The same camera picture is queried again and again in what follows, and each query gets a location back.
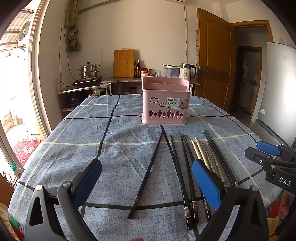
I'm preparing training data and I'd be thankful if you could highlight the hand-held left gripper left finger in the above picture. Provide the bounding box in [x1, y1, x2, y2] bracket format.
[23, 159, 102, 241]

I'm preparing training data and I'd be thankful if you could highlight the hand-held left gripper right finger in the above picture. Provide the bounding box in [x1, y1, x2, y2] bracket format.
[192, 159, 270, 241]

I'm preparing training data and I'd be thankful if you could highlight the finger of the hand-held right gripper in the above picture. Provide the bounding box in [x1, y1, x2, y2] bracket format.
[245, 147, 296, 174]
[257, 140, 296, 161]

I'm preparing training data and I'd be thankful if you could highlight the metal chopstick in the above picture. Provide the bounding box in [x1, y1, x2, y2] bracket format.
[202, 142, 226, 184]
[207, 142, 232, 183]

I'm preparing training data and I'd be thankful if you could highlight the wooden chopstick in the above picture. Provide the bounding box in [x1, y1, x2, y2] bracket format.
[191, 139, 203, 161]
[194, 137, 213, 172]

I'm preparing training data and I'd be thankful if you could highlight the pink plastic utensil basket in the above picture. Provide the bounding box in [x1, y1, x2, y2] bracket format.
[142, 76, 192, 126]

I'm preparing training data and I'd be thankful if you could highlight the person's right hand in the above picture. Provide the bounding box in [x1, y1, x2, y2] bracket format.
[278, 192, 290, 220]

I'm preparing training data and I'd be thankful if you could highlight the red patterned under cloth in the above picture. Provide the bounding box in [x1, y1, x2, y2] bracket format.
[267, 193, 281, 219]

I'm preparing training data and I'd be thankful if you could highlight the blue plaid tablecloth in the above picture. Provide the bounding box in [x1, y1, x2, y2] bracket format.
[8, 94, 286, 241]

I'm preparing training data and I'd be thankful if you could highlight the silver refrigerator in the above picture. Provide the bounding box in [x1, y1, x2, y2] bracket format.
[251, 42, 296, 149]

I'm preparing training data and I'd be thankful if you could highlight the red patterned rug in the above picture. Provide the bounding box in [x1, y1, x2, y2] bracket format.
[11, 139, 42, 167]

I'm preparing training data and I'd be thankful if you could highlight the green cap plastic bottle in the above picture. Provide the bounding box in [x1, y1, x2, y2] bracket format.
[9, 163, 24, 179]

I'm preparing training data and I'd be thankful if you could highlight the brown wooden panel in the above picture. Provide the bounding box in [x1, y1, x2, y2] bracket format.
[0, 174, 15, 205]

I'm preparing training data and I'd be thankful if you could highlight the low steel shelf table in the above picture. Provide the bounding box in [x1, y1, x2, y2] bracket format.
[57, 82, 110, 113]

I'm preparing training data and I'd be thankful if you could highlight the black induction cooker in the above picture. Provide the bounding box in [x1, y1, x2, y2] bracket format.
[72, 76, 104, 87]

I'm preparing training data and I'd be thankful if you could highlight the wooden door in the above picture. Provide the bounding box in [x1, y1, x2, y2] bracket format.
[196, 7, 236, 110]

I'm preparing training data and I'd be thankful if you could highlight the white electric kettle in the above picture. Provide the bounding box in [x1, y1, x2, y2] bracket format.
[180, 63, 196, 81]

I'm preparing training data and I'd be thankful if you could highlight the steel kitchen table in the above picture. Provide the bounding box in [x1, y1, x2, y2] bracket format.
[102, 77, 200, 95]

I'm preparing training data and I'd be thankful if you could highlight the steel steamer pot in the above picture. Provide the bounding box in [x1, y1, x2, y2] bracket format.
[77, 62, 101, 80]

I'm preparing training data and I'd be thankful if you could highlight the bamboo cutting board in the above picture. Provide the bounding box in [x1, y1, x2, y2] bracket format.
[112, 49, 136, 78]

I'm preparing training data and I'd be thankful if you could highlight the outdoor condenser unit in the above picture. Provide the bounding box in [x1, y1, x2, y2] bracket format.
[17, 20, 31, 42]

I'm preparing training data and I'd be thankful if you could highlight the white sliding door frame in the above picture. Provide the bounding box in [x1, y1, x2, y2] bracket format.
[0, 0, 55, 173]

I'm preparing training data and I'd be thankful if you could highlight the wall ruler strip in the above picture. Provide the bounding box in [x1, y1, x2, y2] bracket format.
[195, 30, 199, 66]

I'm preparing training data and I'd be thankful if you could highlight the wooden door frame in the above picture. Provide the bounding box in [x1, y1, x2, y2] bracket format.
[231, 20, 274, 124]

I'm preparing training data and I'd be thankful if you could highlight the black wall cable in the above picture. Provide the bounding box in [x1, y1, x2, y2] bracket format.
[59, 23, 77, 82]

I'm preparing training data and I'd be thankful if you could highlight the grey wall pipe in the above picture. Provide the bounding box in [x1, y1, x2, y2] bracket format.
[79, 0, 109, 12]

